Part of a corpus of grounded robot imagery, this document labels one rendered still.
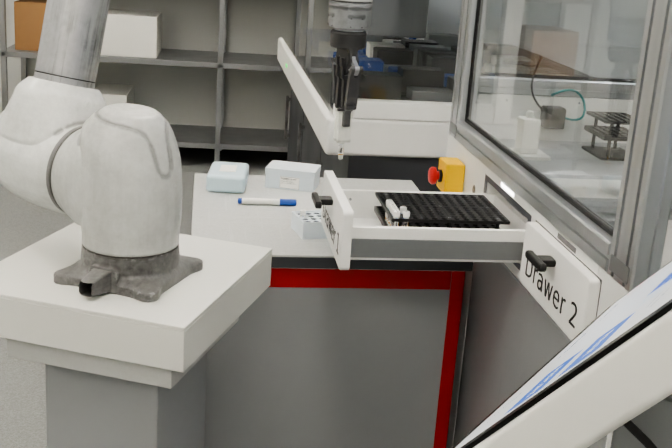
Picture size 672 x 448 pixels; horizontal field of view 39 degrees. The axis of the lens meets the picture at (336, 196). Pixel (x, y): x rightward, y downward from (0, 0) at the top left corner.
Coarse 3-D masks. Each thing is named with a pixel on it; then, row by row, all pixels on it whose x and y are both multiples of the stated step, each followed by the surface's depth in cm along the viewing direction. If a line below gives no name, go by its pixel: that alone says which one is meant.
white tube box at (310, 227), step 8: (296, 216) 204; (312, 216) 206; (320, 216) 206; (296, 224) 204; (304, 224) 199; (312, 224) 200; (320, 224) 201; (296, 232) 204; (304, 232) 200; (312, 232) 201; (320, 232) 201
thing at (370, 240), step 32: (352, 192) 190; (416, 192) 192; (448, 192) 194; (512, 224) 183; (352, 256) 168; (384, 256) 169; (416, 256) 170; (448, 256) 170; (480, 256) 171; (512, 256) 172
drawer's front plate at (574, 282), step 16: (528, 224) 165; (528, 240) 164; (544, 240) 157; (560, 256) 150; (528, 272) 164; (544, 272) 156; (560, 272) 150; (576, 272) 143; (528, 288) 164; (544, 288) 156; (560, 288) 149; (576, 288) 143; (592, 288) 139; (544, 304) 156; (560, 304) 149; (576, 304) 143; (592, 304) 139; (560, 320) 149; (576, 320) 143; (592, 320) 140
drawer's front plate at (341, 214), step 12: (324, 180) 190; (336, 180) 184; (324, 192) 190; (336, 192) 175; (336, 204) 173; (348, 204) 168; (336, 216) 172; (348, 216) 164; (324, 228) 188; (336, 228) 172; (348, 228) 165; (336, 240) 171; (348, 240) 165; (336, 252) 171; (348, 252) 166; (348, 264) 166
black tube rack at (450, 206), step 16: (416, 208) 179; (432, 208) 179; (448, 208) 181; (464, 208) 182; (480, 208) 182; (496, 208) 182; (384, 224) 178; (400, 224) 173; (416, 224) 180; (432, 224) 179; (448, 224) 174; (464, 224) 181; (480, 224) 181; (496, 224) 175
